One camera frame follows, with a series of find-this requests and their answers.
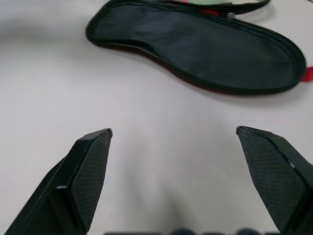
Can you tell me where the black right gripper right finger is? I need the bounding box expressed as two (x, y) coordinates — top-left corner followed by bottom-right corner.
(236, 125), (313, 235)

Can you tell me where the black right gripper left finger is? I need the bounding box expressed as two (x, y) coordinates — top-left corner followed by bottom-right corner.
(4, 128), (113, 235)

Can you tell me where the red and black pouch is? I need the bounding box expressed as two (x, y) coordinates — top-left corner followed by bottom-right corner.
(85, 0), (313, 96)

